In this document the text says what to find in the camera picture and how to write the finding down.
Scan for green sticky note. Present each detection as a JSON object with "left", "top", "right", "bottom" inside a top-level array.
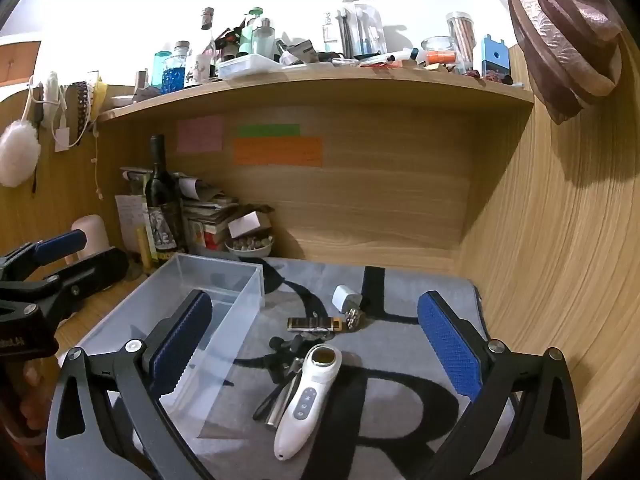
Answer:
[{"left": 238, "top": 124, "right": 301, "bottom": 138}]

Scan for blue box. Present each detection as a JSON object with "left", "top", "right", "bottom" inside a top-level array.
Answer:
[{"left": 480, "top": 36, "right": 511, "bottom": 81}]

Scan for lace band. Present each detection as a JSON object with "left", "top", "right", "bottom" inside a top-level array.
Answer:
[{"left": 74, "top": 81, "right": 92, "bottom": 137}]

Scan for grey mat with black letters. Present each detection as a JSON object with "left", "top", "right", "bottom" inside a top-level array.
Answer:
[{"left": 45, "top": 257, "right": 516, "bottom": 480}]

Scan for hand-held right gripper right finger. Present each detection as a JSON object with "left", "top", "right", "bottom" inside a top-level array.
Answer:
[{"left": 416, "top": 290, "right": 586, "bottom": 480}]

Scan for brown striped bar lighter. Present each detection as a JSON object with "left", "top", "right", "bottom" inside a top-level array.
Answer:
[{"left": 287, "top": 316, "right": 346, "bottom": 334}]

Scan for yellow tube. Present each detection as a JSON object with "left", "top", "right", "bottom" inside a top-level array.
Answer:
[{"left": 136, "top": 227, "right": 154, "bottom": 274}]

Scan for white handheld massager device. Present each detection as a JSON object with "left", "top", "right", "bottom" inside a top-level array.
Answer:
[{"left": 273, "top": 344, "right": 343, "bottom": 461}]

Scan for stack of books and papers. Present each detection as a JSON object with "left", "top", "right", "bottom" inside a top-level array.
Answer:
[{"left": 120, "top": 166, "right": 242, "bottom": 257}]

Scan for clear plastic storage box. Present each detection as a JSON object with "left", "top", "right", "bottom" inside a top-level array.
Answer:
[{"left": 75, "top": 253, "right": 266, "bottom": 441}]

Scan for wooden shelf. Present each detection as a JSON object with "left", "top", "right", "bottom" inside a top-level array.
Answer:
[{"left": 97, "top": 66, "right": 536, "bottom": 124}]

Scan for person's left hand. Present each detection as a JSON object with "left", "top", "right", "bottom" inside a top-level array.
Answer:
[{"left": 15, "top": 360, "right": 48, "bottom": 431}]

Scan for small white box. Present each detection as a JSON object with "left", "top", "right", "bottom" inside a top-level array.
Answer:
[{"left": 228, "top": 211, "right": 271, "bottom": 239}]

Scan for white fluffy puff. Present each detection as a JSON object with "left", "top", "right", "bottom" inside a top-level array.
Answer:
[{"left": 0, "top": 120, "right": 41, "bottom": 187}]

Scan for beige plastic container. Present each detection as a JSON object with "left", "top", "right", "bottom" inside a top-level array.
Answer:
[{"left": 71, "top": 214, "right": 109, "bottom": 267}]

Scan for white plastic tray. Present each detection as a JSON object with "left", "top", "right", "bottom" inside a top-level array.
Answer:
[{"left": 217, "top": 55, "right": 284, "bottom": 81}]

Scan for pink sticky note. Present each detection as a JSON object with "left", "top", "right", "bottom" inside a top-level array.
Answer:
[{"left": 176, "top": 115, "right": 224, "bottom": 154}]

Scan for bottle of blue beads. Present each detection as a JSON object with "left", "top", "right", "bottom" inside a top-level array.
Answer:
[{"left": 162, "top": 41, "right": 194, "bottom": 95}]

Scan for bowl of stones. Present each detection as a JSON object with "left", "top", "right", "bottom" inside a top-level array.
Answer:
[{"left": 224, "top": 235, "right": 275, "bottom": 260}]

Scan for white printed cup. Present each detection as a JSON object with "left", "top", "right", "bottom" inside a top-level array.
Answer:
[{"left": 187, "top": 54, "right": 216, "bottom": 89}]

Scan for white charger plug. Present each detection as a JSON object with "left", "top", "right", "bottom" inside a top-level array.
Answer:
[{"left": 332, "top": 285, "right": 362, "bottom": 314}]

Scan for silver metal tube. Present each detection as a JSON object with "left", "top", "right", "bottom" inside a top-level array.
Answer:
[{"left": 263, "top": 362, "right": 306, "bottom": 429}]

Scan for handwritten paper note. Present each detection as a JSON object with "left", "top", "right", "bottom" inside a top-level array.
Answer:
[{"left": 115, "top": 194, "right": 149, "bottom": 254}]

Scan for teal bottle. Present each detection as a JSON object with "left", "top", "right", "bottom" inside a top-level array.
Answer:
[{"left": 151, "top": 50, "right": 173, "bottom": 92}]

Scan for dark wine bottle elephant label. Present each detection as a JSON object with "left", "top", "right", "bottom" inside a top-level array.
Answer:
[{"left": 144, "top": 134, "right": 189, "bottom": 264}]

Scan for orange sticky note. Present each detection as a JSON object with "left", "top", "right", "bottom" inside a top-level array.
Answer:
[{"left": 234, "top": 137, "right": 324, "bottom": 167}]

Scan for packaged toothbrushes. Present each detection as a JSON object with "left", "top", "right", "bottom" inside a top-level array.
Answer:
[{"left": 334, "top": 0, "right": 389, "bottom": 59}]

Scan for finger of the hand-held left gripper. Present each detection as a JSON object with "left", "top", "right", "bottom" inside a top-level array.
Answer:
[
  {"left": 20, "top": 247, "right": 130, "bottom": 323},
  {"left": 0, "top": 229, "right": 87, "bottom": 287}
]

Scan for brown hanging cloth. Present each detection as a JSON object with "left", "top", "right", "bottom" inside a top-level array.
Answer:
[{"left": 505, "top": 0, "right": 624, "bottom": 125}]

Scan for tall jar of sticks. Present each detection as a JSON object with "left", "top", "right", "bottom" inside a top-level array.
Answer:
[{"left": 446, "top": 11, "right": 476, "bottom": 74}]

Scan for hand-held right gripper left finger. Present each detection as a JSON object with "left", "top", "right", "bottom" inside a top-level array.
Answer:
[{"left": 45, "top": 289, "right": 216, "bottom": 480}]

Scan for white cable with connector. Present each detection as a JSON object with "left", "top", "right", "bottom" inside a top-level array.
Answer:
[{"left": 90, "top": 120, "right": 104, "bottom": 199}]

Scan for green capped bottle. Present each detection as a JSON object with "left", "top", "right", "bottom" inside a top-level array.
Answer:
[{"left": 239, "top": 6, "right": 264, "bottom": 59}]

